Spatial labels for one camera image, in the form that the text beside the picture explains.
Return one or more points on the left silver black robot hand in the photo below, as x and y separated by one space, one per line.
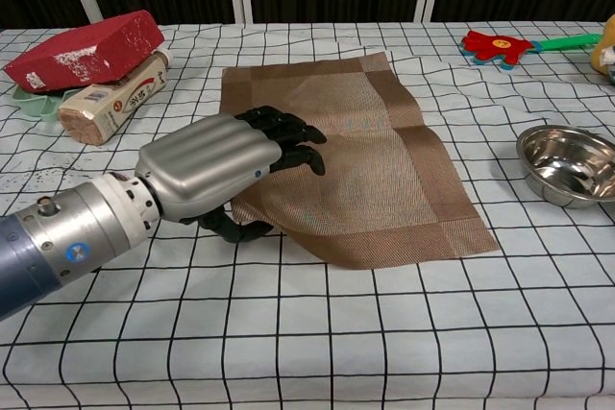
206 165

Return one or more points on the brown woven placemat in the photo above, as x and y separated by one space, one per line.
384 189

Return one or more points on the white black checkered tablecloth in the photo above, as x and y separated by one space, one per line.
336 343

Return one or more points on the red hand clapper toy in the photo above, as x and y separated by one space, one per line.
497 47

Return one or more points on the stainless steel bowl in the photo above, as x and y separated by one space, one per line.
567 170

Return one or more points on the beige labelled drink bottle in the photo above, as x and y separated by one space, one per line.
115 105

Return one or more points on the light green plate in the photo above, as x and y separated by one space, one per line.
33 103

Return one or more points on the yellow plush toy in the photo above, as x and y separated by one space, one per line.
606 45

